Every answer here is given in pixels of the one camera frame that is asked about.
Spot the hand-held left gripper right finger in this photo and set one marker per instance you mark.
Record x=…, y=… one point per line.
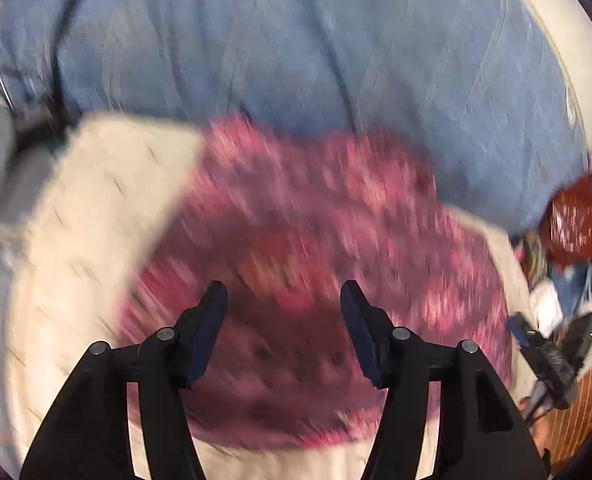
x=363, y=340

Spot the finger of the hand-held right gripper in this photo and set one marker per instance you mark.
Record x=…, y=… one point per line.
x=518, y=327

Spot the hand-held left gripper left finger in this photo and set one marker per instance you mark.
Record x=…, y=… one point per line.
x=203, y=340

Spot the purple floral shirt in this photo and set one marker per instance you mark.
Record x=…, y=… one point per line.
x=316, y=220

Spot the person's right hand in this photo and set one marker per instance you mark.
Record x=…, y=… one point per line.
x=540, y=435

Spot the white paper packet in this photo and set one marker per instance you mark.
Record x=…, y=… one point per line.
x=548, y=305

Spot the light blue denim cloth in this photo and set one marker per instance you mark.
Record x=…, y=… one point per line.
x=583, y=285

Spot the red plastic bag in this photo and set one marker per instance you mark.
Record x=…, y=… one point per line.
x=573, y=225

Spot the cream leaf-print bed sheet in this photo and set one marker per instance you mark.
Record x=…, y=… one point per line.
x=76, y=240

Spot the blue plaid quilt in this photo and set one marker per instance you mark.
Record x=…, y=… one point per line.
x=286, y=45

